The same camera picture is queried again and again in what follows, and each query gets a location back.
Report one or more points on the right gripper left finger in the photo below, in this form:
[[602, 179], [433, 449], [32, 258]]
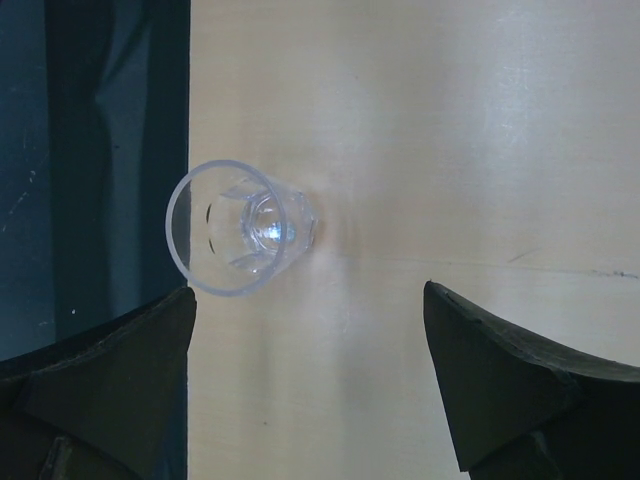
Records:
[[97, 405]]

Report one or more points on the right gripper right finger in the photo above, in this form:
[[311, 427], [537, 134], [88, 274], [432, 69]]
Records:
[[521, 406]]

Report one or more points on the clear glass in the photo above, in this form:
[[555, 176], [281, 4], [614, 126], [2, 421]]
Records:
[[230, 228]]

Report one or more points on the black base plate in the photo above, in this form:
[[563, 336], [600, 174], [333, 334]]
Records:
[[94, 138]]

